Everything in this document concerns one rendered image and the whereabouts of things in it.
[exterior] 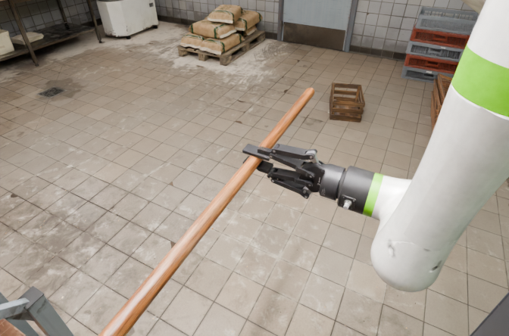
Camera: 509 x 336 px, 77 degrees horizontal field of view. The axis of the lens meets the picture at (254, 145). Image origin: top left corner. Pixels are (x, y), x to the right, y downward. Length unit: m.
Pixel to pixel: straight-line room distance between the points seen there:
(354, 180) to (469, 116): 0.32
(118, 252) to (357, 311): 1.40
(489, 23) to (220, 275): 1.79
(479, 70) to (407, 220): 0.23
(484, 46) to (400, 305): 1.74
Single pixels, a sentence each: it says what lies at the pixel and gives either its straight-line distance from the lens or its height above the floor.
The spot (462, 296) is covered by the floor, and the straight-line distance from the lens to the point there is 2.21.
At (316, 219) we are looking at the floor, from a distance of 2.24.
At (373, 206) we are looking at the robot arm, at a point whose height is 1.21.
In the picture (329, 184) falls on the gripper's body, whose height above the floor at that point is 1.22.
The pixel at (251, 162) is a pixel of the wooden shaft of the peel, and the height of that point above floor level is 1.21.
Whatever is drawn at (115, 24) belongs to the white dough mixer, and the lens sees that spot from 5.70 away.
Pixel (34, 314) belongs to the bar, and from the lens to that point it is 0.98.
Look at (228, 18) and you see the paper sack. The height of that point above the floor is 0.52.
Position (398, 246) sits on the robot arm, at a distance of 0.55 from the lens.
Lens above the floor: 1.68
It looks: 36 degrees down
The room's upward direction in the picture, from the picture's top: straight up
